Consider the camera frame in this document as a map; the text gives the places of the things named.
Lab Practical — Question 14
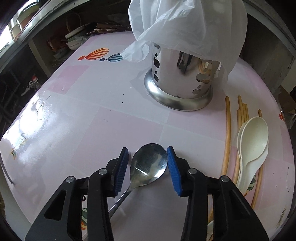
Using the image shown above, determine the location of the pink printed tablecloth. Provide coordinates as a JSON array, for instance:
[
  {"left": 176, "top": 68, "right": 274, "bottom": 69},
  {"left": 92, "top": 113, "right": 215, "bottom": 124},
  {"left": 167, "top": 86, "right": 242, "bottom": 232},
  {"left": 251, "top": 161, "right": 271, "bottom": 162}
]
[{"left": 0, "top": 30, "right": 296, "bottom": 241}]

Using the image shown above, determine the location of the metal spoon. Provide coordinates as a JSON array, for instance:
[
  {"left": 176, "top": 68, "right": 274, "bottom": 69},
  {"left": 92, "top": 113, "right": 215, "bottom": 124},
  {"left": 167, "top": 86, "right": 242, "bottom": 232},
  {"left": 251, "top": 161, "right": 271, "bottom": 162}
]
[{"left": 108, "top": 143, "right": 168, "bottom": 220}]

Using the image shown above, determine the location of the steel utensil holder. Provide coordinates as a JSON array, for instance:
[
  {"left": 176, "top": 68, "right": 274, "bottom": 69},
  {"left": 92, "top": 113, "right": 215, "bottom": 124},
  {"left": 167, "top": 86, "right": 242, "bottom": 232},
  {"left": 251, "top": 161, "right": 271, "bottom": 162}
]
[{"left": 144, "top": 41, "right": 213, "bottom": 112}]

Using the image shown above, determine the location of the bundle of three chopsticks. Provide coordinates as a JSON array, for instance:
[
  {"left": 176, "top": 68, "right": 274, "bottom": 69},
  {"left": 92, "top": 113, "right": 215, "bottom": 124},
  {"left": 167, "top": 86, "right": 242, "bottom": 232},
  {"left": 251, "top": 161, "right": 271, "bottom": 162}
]
[{"left": 232, "top": 95, "right": 243, "bottom": 186}]

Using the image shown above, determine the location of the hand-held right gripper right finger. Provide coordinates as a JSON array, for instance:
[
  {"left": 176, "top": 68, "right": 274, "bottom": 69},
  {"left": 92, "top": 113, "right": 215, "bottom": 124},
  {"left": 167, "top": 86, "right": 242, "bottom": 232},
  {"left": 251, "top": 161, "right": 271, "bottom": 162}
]
[{"left": 166, "top": 145, "right": 270, "bottom": 241}]

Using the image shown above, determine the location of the white plastic spoon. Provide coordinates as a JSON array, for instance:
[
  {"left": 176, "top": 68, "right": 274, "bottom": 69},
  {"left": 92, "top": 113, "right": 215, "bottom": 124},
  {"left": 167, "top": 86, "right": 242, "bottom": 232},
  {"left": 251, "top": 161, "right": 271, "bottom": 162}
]
[
  {"left": 240, "top": 144, "right": 270, "bottom": 189},
  {"left": 236, "top": 126, "right": 246, "bottom": 184},
  {"left": 240, "top": 116, "right": 269, "bottom": 187}
]

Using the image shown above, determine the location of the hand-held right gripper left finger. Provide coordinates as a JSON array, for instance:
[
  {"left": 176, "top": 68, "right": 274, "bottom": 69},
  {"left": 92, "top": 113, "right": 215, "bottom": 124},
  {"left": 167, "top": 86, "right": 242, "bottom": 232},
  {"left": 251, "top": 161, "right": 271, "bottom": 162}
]
[{"left": 25, "top": 146, "right": 129, "bottom": 241}]

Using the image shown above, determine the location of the white plastic bag cover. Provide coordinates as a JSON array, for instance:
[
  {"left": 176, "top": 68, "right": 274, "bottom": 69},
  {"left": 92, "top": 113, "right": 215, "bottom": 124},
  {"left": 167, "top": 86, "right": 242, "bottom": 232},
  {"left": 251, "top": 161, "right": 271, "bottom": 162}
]
[{"left": 121, "top": 0, "right": 248, "bottom": 84}]

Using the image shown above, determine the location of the cream enamel pot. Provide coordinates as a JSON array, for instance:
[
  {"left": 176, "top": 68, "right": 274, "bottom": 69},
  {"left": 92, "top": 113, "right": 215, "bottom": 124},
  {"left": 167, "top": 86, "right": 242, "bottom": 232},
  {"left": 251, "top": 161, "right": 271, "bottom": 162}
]
[{"left": 9, "top": 8, "right": 36, "bottom": 36}]

